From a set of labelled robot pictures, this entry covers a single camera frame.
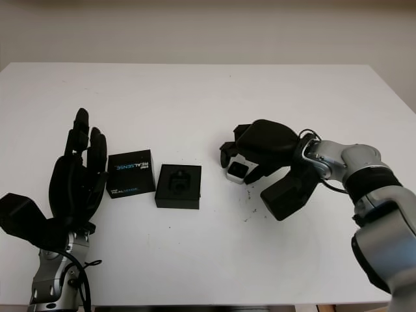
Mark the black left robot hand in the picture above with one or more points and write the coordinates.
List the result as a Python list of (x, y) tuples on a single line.
[(74, 182)]

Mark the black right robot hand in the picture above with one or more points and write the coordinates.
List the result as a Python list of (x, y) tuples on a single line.
[(269, 143)]

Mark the small silver camera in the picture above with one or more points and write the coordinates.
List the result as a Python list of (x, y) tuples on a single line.
[(237, 170)]

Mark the black RealSense box lid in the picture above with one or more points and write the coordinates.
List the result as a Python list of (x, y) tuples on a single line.
[(130, 175)]

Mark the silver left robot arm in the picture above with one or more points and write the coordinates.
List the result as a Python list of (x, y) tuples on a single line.
[(48, 273)]

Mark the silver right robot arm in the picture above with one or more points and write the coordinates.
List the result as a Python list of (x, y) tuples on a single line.
[(357, 159)]

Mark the black box base with insert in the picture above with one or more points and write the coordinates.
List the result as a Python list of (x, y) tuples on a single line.
[(177, 202)]

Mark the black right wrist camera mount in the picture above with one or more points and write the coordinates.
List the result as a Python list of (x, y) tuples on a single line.
[(286, 198)]

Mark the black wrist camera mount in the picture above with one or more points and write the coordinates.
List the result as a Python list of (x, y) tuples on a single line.
[(22, 214), (286, 198)]

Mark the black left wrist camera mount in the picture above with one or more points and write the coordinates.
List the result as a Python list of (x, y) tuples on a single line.
[(22, 214)]

